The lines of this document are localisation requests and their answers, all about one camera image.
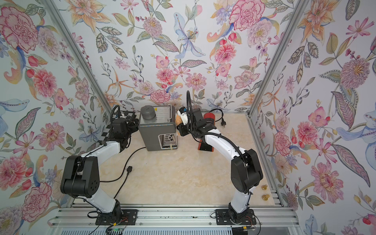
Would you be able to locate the brass knob lower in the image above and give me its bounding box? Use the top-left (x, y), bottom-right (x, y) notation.
top-left (262, 194), bottom-right (270, 201)

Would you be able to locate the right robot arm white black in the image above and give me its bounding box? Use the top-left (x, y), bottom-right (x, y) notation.
top-left (177, 91), bottom-right (263, 225)

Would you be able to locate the black power cord with plug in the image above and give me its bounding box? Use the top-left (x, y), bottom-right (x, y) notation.
top-left (210, 108), bottom-right (227, 128)

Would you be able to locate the aluminium rail frame front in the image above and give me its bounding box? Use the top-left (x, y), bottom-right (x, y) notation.
top-left (48, 192), bottom-right (303, 235)

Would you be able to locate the orange blue patterned cloth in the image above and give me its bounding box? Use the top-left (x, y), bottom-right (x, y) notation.
top-left (175, 113), bottom-right (183, 126)

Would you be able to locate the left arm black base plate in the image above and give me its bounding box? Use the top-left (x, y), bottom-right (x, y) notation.
top-left (95, 209), bottom-right (139, 226)

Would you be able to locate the red capsule coffee machine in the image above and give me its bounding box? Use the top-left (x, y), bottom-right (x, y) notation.
top-left (197, 112), bottom-right (216, 152)

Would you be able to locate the black coffee machine cable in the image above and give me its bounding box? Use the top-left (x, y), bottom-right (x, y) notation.
top-left (99, 146), bottom-right (147, 200)

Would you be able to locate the black white chessboard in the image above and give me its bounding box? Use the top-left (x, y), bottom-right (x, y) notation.
top-left (97, 109), bottom-right (123, 145)

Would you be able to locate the right aluminium corner post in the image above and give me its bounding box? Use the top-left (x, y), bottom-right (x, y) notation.
top-left (248, 0), bottom-right (309, 117)

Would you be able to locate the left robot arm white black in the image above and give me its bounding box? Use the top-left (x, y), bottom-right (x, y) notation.
top-left (60, 105), bottom-right (139, 225)

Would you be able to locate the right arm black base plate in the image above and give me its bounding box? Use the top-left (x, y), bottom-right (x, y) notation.
top-left (211, 209), bottom-right (257, 226)

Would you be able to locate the silver grey coffee machine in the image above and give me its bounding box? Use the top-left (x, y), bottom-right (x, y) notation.
top-left (138, 104), bottom-right (178, 151)

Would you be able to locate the aluminium corner post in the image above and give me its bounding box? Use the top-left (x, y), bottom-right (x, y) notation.
top-left (248, 0), bottom-right (309, 117)
top-left (41, 0), bottom-right (112, 113)

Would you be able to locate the left aluminium corner post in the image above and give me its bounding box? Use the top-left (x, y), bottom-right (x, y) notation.
top-left (41, 0), bottom-right (112, 113)

